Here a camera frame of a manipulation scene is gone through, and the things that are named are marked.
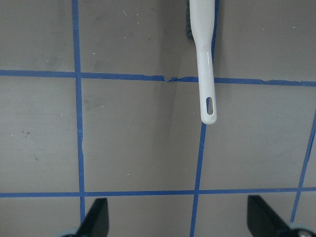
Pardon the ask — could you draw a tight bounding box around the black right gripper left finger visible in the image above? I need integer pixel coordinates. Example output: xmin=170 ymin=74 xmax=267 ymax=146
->
xmin=77 ymin=198 xmax=109 ymax=237

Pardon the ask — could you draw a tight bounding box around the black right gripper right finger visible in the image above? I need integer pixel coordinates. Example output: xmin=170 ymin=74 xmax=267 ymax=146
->
xmin=247 ymin=195 xmax=299 ymax=237

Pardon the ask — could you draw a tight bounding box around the white hand brush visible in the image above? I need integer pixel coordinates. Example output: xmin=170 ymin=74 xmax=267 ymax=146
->
xmin=186 ymin=0 xmax=217 ymax=124

